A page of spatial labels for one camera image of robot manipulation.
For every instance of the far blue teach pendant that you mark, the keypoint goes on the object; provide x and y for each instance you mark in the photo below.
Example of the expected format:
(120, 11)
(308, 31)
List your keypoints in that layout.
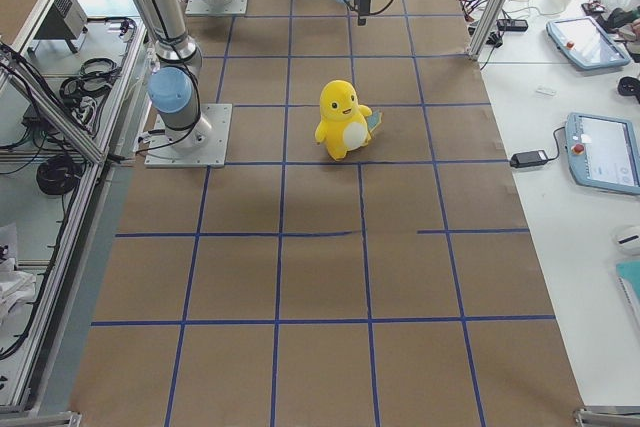
(585, 44)

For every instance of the near blue teach pendant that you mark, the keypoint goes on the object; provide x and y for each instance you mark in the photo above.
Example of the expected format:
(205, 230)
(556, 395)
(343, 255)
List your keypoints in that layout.
(602, 153)

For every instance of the yellow plush dinosaur toy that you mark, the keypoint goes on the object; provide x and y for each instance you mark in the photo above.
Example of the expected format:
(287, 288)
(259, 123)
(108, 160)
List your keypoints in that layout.
(345, 124)

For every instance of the grey metal control box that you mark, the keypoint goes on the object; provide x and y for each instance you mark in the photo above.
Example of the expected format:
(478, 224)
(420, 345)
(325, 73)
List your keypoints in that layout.
(65, 21)

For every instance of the blue teach pendant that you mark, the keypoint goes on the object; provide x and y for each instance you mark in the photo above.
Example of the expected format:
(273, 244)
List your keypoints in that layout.
(585, 44)
(602, 153)

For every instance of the crumpled white cloth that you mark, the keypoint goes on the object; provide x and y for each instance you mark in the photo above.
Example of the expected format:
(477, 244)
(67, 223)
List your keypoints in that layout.
(18, 287)

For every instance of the black power adapter brick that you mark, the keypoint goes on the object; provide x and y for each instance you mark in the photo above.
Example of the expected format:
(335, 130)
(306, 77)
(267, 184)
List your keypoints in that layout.
(528, 159)

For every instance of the teal notebook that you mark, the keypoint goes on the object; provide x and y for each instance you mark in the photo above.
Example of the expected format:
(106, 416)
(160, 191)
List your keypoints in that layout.
(628, 276)

